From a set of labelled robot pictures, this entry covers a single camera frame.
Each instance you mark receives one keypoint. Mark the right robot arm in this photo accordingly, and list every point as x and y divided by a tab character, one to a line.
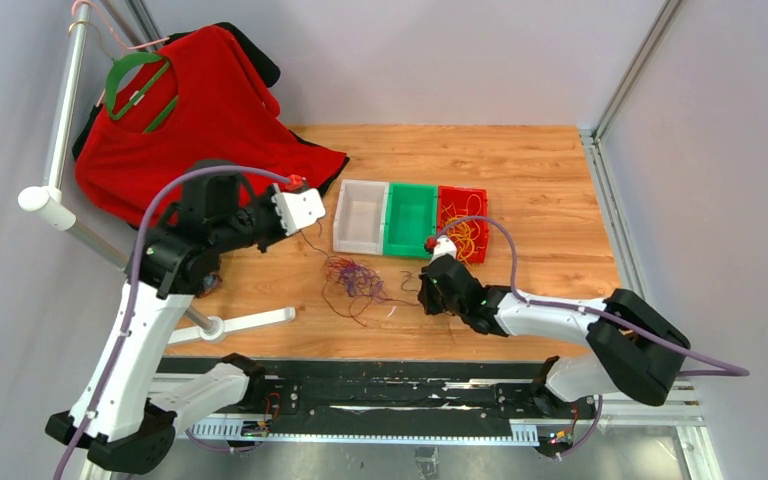
634	350

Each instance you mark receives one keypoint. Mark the red t-shirt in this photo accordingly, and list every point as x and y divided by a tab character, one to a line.
159	132

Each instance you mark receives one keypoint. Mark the green plastic bin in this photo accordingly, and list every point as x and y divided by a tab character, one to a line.
410	219

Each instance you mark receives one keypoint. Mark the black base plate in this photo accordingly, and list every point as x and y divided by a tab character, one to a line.
403	399

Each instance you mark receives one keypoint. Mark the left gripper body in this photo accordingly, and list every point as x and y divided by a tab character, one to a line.
266	225

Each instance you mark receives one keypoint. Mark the white plastic bin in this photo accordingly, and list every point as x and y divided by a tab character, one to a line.
360	217

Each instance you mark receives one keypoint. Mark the aluminium frame rail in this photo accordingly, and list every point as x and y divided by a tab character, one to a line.
682	408

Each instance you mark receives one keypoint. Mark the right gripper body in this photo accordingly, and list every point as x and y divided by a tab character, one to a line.
434	302

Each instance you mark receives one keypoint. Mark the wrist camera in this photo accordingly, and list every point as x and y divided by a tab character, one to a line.
440	246
298	210

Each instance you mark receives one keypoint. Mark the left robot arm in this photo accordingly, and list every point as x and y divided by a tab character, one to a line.
214	208

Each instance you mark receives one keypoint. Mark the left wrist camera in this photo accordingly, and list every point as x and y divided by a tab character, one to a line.
298	210

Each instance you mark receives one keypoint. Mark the white clothes rack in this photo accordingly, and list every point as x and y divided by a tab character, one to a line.
136	31

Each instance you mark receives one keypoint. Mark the plaid shirt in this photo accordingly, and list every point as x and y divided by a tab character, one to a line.
210	284

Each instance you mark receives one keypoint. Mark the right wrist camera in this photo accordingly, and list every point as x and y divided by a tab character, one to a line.
440	246

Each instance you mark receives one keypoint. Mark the pink clothes hanger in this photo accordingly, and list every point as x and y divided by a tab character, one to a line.
102	23

